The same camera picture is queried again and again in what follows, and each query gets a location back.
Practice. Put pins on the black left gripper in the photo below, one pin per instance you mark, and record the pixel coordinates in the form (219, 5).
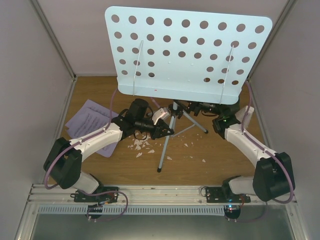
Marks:
(161, 125)

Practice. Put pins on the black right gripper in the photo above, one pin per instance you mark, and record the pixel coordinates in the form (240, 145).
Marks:
(193, 106)

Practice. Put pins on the light blue music stand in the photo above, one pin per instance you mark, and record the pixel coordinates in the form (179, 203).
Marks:
(184, 55)

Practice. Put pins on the white metronome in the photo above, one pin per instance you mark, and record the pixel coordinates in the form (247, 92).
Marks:
(244, 115)

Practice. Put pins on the white sheet music pages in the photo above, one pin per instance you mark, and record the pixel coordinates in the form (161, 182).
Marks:
(89, 118)

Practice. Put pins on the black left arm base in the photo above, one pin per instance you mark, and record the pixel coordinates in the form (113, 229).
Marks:
(105, 194)

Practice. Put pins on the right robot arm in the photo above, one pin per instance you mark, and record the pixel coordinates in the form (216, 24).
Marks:
(273, 177)

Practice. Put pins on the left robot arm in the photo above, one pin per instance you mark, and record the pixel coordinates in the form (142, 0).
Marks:
(64, 162)

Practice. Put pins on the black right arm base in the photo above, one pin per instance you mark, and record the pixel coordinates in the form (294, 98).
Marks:
(214, 194)

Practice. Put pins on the white debris pile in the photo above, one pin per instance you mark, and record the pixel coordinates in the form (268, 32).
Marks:
(184, 147)

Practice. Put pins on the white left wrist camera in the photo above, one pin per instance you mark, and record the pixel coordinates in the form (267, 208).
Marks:
(160, 114)

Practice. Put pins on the aluminium front rail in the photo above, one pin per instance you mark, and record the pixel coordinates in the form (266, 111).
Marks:
(136, 194)

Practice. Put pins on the slotted grey cable duct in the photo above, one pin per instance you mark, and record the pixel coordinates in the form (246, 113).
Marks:
(166, 210)

